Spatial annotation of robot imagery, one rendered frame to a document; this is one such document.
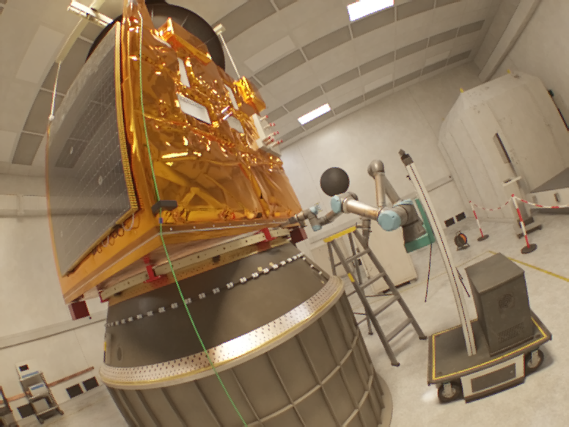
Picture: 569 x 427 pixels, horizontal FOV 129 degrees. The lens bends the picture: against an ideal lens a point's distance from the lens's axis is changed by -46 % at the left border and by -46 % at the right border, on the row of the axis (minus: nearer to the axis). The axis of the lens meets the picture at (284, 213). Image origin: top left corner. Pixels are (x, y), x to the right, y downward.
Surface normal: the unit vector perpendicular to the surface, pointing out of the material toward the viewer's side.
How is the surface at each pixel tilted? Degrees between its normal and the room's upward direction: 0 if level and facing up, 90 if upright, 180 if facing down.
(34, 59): 180
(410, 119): 90
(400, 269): 90
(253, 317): 62
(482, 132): 90
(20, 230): 90
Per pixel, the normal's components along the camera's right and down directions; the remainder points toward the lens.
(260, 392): 0.33, -0.28
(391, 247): -0.36, 0.00
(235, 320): 0.17, -0.69
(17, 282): 0.86, -0.40
